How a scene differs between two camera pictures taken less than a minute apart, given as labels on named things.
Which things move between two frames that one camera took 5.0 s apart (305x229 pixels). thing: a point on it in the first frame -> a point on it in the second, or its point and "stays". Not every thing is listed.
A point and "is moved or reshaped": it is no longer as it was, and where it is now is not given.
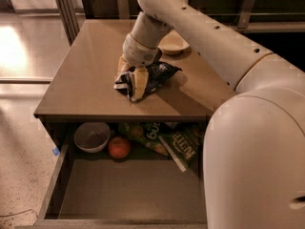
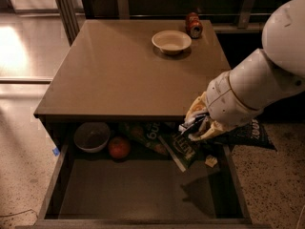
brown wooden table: x=83 y=88 stays
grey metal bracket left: x=123 y=2 stays
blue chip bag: x=159 y=72 is moved or reshaped
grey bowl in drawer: x=91 y=137 stays
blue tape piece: x=56 y=152 stays
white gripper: x=138 y=53 -> x=222 y=104
